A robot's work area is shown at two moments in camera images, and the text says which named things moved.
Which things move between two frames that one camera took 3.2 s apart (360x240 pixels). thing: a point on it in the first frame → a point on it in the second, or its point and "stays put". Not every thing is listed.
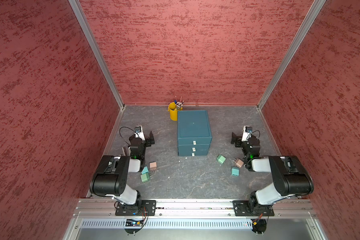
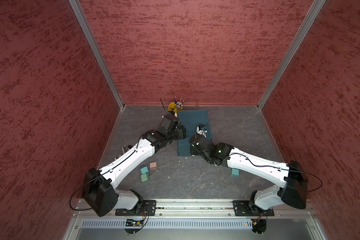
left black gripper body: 147,143 → 178,134
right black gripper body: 240,144 → 194,150
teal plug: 235,171 stays put
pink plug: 153,165 stays put
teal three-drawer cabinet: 194,134 stays put
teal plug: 145,170 stays put
